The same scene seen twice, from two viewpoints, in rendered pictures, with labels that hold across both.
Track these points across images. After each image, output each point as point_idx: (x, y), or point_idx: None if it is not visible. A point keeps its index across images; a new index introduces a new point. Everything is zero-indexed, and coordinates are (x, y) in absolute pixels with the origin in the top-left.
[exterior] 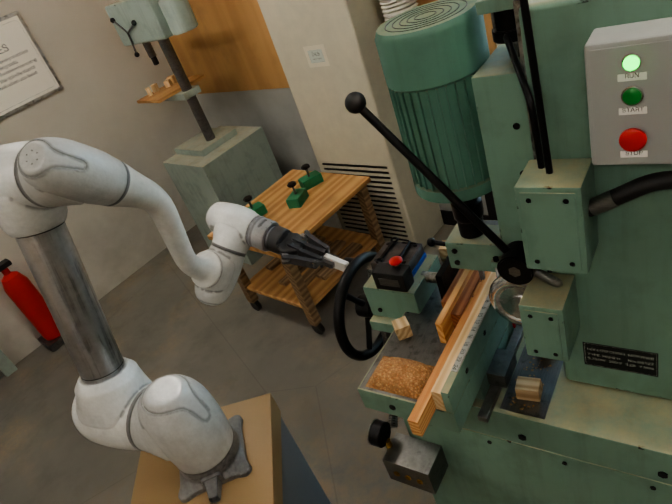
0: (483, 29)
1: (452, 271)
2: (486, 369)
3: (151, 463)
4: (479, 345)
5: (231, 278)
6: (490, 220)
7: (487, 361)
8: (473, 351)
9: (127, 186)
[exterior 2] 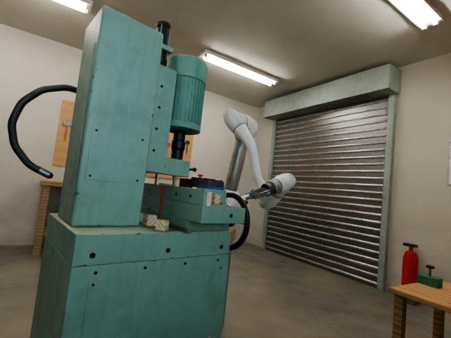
0: (170, 64)
1: (184, 184)
2: (144, 206)
3: None
4: (145, 190)
5: (262, 197)
6: (229, 207)
7: (145, 204)
8: (143, 187)
9: (234, 129)
